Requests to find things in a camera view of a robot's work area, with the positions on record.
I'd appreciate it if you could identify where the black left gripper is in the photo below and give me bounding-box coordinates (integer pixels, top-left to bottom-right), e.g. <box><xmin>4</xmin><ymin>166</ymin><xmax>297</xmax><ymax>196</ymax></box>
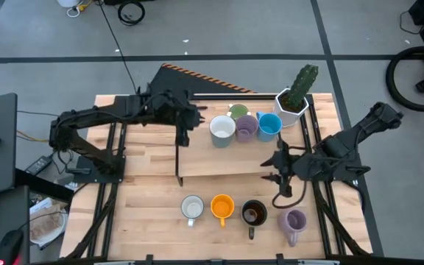
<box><xmin>155</xmin><ymin>89</ymin><xmax>210</xmax><ymax>148</ymax></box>

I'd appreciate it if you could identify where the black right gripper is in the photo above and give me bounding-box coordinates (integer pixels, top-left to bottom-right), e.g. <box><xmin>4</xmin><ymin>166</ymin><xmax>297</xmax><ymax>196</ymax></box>
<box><xmin>259</xmin><ymin>139</ymin><xmax>322</xmax><ymax>199</ymax></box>

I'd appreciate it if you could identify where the teal mug with white handle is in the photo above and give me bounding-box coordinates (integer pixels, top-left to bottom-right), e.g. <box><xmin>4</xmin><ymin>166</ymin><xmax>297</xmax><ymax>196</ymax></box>
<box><xmin>208</xmin><ymin>114</ymin><xmax>237</xmax><ymax>149</ymax></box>

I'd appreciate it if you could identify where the light green mug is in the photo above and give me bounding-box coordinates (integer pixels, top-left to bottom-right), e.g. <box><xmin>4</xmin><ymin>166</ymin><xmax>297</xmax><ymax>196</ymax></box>
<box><xmin>227</xmin><ymin>103</ymin><xmax>250</xmax><ymax>121</ymax></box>

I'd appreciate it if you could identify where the light blue faceted mug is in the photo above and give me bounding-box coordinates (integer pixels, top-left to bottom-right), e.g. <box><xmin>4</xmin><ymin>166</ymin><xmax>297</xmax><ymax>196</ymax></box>
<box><xmin>255</xmin><ymin>111</ymin><xmax>283</xmax><ymax>143</ymax></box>

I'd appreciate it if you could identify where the black mug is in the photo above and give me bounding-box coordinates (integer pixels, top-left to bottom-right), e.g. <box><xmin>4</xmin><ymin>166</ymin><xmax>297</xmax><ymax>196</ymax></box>
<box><xmin>240</xmin><ymin>199</ymin><xmax>269</xmax><ymax>241</ymax></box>

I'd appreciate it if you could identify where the purple ribbed mug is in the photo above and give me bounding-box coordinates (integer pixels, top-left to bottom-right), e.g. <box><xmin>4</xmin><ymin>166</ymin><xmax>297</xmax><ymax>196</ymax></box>
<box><xmin>235</xmin><ymin>114</ymin><xmax>260</xmax><ymax>144</ymax></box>

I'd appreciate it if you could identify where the yellow faceted mug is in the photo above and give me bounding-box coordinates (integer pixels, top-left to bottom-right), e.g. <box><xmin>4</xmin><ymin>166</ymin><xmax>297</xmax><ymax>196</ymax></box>
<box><xmin>210</xmin><ymin>194</ymin><xmax>236</xmax><ymax>228</ymax></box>

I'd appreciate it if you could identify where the white mug blue floral print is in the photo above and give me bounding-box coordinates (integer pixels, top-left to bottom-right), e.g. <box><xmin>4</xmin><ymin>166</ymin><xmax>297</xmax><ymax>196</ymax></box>
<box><xmin>180</xmin><ymin>194</ymin><xmax>205</xmax><ymax>228</ymax></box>

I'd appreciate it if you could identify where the black mat orange striped edge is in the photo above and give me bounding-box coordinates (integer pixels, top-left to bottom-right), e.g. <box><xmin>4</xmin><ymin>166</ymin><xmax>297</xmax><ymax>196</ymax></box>
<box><xmin>148</xmin><ymin>63</ymin><xmax>258</xmax><ymax>95</ymax></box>

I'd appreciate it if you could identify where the wooden shelf with black legs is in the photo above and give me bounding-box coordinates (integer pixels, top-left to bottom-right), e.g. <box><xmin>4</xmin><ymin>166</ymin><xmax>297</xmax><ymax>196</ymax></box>
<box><xmin>174</xmin><ymin>110</ymin><xmax>285</xmax><ymax>187</ymax></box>

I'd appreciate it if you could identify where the lavender mug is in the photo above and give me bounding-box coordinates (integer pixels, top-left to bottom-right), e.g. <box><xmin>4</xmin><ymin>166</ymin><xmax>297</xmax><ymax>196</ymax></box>
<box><xmin>277</xmin><ymin>208</ymin><xmax>308</xmax><ymax>248</ymax></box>

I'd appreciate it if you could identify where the white hexagonal plant pot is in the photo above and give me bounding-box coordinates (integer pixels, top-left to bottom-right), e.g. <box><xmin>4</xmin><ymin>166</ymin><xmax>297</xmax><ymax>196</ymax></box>
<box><xmin>272</xmin><ymin>87</ymin><xmax>311</xmax><ymax>129</ymax></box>

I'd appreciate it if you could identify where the green cactus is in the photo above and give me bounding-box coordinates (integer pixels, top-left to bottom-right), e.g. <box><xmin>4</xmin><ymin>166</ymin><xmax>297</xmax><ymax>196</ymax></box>
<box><xmin>283</xmin><ymin>64</ymin><xmax>319</xmax><ymax>111</ymax></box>

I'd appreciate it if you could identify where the orange shop vacuum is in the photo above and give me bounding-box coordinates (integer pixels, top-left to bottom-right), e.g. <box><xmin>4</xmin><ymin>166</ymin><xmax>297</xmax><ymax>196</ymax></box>
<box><xmin>385</xmin><ymin>46</ymin><xmax>424</xmax><ymax>113</ymax></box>

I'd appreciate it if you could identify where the black power adapter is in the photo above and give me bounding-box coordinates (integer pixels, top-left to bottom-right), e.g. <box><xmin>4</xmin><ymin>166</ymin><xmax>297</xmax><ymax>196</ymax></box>
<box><xmin>25</xmin><ymin>155</ymin><xmax>53</xmax><ymax>176</ymax></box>

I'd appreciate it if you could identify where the white round container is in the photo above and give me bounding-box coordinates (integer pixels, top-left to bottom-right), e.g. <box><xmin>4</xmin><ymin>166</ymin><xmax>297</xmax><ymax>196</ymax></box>
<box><xmin>57</xmin><ymin>0</ymin><xmax>83</xmax><ymax>9</ymax></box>

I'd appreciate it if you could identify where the white bag with brown contents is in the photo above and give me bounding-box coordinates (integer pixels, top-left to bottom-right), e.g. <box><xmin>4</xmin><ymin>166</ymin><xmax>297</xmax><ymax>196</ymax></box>
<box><xmin>29</xmin><ymin>197</ymin><xmax>69</xmax><ymax>248</ymax></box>

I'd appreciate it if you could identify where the black computer mouse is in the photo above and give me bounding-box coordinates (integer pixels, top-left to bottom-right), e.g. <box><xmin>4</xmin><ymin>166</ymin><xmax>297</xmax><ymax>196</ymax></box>
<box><xmin>0</xmin><ymin>230</ymin><xmax>25</xmax><ymax>265</ymax></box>

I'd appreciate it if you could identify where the black aluminium frame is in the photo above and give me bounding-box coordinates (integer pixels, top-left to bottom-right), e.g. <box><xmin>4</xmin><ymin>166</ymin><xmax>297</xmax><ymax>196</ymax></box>
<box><xmin>64</xmin><ymin>93</ymin><xmax>374</xmax><ymax>265</ymax></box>

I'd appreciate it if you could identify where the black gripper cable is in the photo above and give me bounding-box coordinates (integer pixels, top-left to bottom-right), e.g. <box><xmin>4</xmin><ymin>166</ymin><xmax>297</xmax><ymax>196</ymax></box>
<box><xmin>272</xmin><ymin>179</ymin><xmax>308</xmax><ymax>210</ymax></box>

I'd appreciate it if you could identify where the long black floor cable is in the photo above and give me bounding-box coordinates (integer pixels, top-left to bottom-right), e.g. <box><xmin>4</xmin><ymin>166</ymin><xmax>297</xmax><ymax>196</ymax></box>
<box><xmin>94</xmin><ymin>0</ymin><xmax>141</xmax><ymax>93</ymax></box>

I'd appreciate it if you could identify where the coiled black cable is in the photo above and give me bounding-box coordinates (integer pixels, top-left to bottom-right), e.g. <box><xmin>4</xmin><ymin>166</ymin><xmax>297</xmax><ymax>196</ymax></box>
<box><xmin>117</xmin><ymin>1</ymin><xmax>146</xmax><ymax>27</ymax></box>

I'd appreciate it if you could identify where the yellow cable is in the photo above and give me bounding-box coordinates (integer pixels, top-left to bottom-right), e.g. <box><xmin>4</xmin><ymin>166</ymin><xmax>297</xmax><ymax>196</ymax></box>
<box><xmin>16</xmin><ymin>130</ymin><xmax>51</xmax><ymax>144</ymax></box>

